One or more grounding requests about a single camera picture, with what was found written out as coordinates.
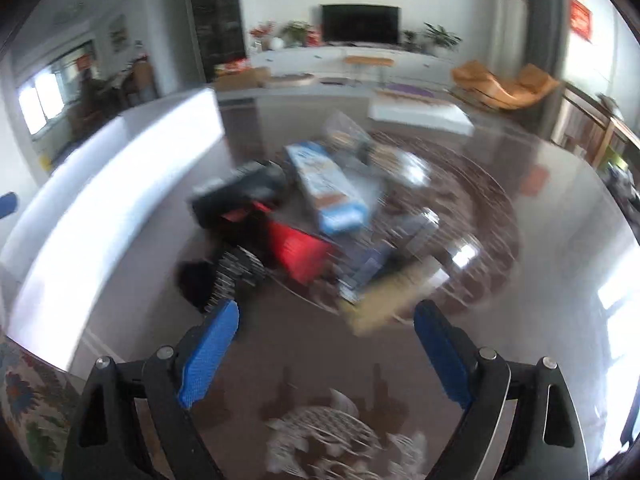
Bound blue white medicine box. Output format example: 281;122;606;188
285;141;370;236

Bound white standing air conditioner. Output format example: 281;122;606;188
487;0;528;79

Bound white flat box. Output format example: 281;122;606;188
368;93;474;136

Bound red foil packet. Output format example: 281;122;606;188
221;202;334;285

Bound green potted plant right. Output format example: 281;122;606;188
424;23;462;56

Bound white tv cabinet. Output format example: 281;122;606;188
248;46;452;87

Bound black glass display cabinet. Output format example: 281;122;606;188
190;0;245;82

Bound black rectangular box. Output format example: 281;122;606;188
188;160;288;229

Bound grey curtain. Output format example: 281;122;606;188
524;0;570;79

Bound orange lounge chair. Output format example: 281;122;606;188
450;61;560;110

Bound green potted plant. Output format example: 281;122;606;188
281;21;312;47
424;23;462;56

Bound black flat television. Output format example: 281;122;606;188
320;4;400;44

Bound cream tube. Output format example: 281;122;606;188
336;208;449;336

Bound green potted plant left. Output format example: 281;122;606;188
281;21;312;47

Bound dining table with chairs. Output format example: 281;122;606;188
66;54;158;142

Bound white storage box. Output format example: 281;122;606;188
1;87;224;370

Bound bagged wooden sticks bundle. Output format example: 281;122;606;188
323;112;431;188

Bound black knit glove white trim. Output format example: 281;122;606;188
176;246;267;315

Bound red flowers white vase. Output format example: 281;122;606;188
250;21;285;52

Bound wooden stool hairpin legs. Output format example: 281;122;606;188
344;55;395;86

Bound red wall decoration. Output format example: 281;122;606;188
570;0;592;42

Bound cardboard box on floor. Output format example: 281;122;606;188
212;58;271;92

